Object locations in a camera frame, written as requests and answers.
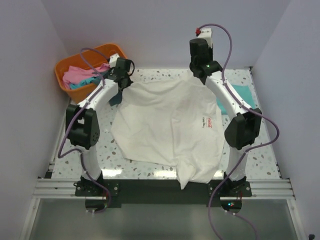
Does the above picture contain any orange plastic laundry basket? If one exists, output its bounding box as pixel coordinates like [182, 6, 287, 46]
[54, 43, 127, 103]

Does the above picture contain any aluminium frame rail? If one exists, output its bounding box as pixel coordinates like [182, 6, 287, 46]
[33, 178, 295, 202]

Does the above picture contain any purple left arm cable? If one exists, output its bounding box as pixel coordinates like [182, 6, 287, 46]
[57, 48, 112, 213]

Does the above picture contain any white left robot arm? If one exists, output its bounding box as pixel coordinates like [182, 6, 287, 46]
[58, 54, 135, 196]

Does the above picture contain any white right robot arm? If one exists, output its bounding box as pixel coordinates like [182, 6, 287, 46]
[189, 38, 262, 197]

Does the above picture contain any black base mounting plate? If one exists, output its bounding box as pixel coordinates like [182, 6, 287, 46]
[74, 178, 253, 209]

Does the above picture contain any pink t-shirt in basket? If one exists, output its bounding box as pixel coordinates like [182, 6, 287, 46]
[62, 63, 110, 90]

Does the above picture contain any light blue t-shirt in basket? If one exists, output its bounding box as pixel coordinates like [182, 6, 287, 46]
[69, 77, 101, 90]

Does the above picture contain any dark teal t-shirt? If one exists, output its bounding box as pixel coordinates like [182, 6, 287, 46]
[94, 68, 126, 107]

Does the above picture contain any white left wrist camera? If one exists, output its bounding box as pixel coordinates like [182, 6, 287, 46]
[108, 53, 120, 68]

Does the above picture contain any folded turquoise t-shirt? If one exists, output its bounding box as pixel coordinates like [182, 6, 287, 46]
[216, 84, 256, 115]

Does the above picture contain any white t-shirt with red print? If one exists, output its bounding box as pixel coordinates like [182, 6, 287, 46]
[110, 73, 225, 188]

